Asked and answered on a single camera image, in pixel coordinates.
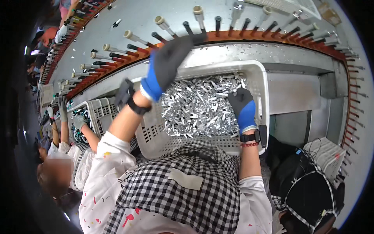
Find person's right hand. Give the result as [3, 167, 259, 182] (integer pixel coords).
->
[228, 87, 258, 135]

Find person's left hand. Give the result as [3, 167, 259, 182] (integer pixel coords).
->
[140, 33, 208, 103]

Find row of silver tubes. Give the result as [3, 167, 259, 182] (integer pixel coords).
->
[53, 1, 355, 98]

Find heap of silver metal parts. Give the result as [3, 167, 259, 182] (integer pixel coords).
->
[159, 73, 249, 139]

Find black wrist band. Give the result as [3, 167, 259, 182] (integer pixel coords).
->
[115, 78, 152, 116]
[239, 124, 268, 149]

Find large white plastic basket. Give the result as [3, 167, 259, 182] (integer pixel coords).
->
[131, 60, 270, 160]

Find small white slatted basket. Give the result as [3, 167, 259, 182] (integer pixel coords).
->
[303, 137, 347, 182]

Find white basket with dark parts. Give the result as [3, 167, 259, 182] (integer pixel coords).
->
[67, 97, 119, 144]

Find brown cardboard piece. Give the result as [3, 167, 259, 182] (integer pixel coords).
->
[318, 2, 342, 26]

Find person's body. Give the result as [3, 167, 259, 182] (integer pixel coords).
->
[78, 131, 273, 234]

